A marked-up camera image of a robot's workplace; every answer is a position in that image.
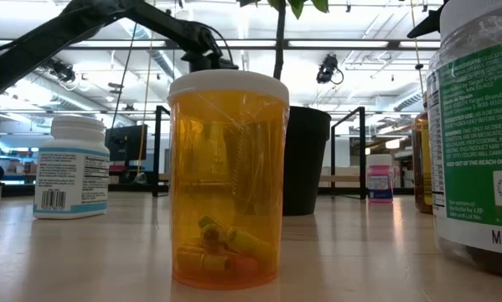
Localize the white bottle blue-striped label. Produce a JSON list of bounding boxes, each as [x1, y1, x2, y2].
[[33, 115, 111, 221]]

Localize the small pink bottle white cap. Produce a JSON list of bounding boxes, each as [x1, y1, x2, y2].
[[366, 154, 395, 205]]

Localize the brown bottle yellow cap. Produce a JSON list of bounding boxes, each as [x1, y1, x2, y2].
[[412, 91, 435, 215]]

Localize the clear jar green label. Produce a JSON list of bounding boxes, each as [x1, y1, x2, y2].
[[426, 0, 502, 280]]

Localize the black computer monitor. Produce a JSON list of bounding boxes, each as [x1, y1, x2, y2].
[[105, 124, 148, 163]]

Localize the green potted plant black pot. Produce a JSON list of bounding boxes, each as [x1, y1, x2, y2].
[[238, 0, 332, 217]]

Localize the yellow hanging cord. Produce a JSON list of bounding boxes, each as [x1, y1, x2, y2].
[[136, 0, 156, 185]]

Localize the black overhead camera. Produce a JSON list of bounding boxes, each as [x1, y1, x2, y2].
[[316, 53, 344, 85]]

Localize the wooden shelf black metal frame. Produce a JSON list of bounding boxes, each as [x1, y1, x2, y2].
[[152, 104, 367, 200]]

